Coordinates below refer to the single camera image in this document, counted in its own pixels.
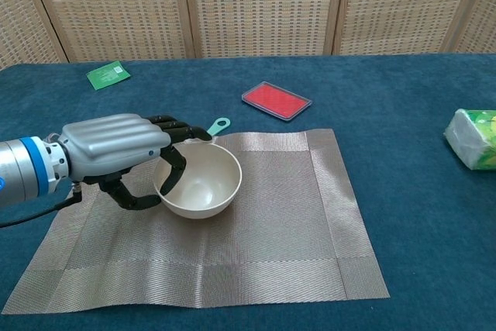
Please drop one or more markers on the gray woven placemat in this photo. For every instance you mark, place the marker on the gray woven placemat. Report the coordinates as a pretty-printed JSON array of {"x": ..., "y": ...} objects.
[{"x": 271, "y": 230}]

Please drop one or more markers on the woven bamboo screen panel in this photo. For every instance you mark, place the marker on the woven bamboo screen panel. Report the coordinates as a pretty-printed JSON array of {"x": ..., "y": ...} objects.
[
  {"x": 116, "y": 9},
  {"x": 19, "y": 25},
  {"x": 482, "y": 17},
  {"x": 263, "y": 9},
  {"x": 403, "y": 5}
]

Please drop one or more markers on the red pad clear case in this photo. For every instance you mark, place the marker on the red pad clear case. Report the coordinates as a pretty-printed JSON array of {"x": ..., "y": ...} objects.
[{"x": 277, "y": 100}]

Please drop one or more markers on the light brown bowl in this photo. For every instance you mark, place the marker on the light brown bowl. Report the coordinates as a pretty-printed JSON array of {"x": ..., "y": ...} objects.
[{"x": 209, "y": 183}]

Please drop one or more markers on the blue table cover cloth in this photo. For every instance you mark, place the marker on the blue table cover cloth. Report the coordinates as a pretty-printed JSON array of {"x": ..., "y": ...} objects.
[{"x": 407, "y": 191}]

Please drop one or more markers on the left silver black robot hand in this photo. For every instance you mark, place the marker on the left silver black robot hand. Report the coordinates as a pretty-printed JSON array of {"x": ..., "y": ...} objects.
[{"x": 116, "y": 145}]

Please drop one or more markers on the green square sachet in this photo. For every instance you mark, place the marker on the green square sachet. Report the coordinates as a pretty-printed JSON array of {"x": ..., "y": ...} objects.
[{"x": 107, "y": 74}]

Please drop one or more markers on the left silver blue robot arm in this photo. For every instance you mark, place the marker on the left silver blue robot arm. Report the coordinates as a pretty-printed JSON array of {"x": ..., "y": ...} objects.
[{"x": 23, "y": 172}]

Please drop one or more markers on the green tissue pack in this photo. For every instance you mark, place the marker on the green tissue pack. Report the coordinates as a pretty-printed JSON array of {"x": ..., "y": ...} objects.
[{"x": 470, "y": 141}]

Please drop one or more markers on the mint green brush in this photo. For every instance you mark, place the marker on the mint green brush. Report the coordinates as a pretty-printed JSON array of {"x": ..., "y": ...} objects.
[{"x": 216, "y": 128}]

